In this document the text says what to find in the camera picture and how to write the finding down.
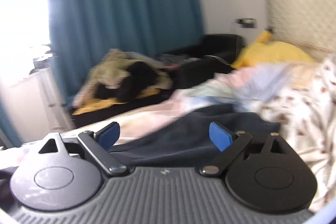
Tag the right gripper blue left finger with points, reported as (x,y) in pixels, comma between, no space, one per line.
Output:
(97,144)

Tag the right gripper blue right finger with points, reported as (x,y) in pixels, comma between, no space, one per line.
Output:
(230,145)

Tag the black pants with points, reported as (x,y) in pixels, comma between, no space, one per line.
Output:
(186,141)

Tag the yellow cloth on sofa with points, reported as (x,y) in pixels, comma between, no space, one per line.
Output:
(99,104)

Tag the pastel pink bed quilt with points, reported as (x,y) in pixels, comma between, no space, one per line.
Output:
(248,89)

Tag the white cabinet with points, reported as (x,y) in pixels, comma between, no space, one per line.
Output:
(34,105)

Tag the black garment on sofa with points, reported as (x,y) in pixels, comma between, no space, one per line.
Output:
(141,76)

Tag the white bear print blanket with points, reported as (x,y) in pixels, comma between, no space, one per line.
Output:
(307,119)

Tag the yellow Pikachu plush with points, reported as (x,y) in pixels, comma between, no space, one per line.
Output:
(263,50)

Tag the teal curtain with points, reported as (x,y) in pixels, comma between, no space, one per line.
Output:
(83,31)

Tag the beige quilted headboard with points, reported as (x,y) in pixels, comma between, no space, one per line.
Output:
(306,24)

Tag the wall power outlet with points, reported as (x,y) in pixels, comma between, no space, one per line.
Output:
(246,22)

